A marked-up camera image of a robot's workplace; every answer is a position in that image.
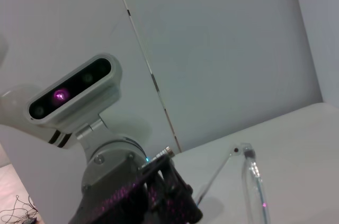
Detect thin black wire tangle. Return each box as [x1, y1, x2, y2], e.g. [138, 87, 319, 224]
[0, 194, 38, 224]

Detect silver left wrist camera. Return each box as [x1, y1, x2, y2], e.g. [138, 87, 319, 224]
[23, 52, 123, 130]

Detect clear white glasses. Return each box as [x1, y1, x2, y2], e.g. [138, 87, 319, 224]
[194, 141, 272, 224]

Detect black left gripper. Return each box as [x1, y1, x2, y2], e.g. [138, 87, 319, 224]
[68, 154, 204, 224]

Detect silver left camera bracket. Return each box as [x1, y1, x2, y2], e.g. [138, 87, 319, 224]
[75, 114, 107, 143]

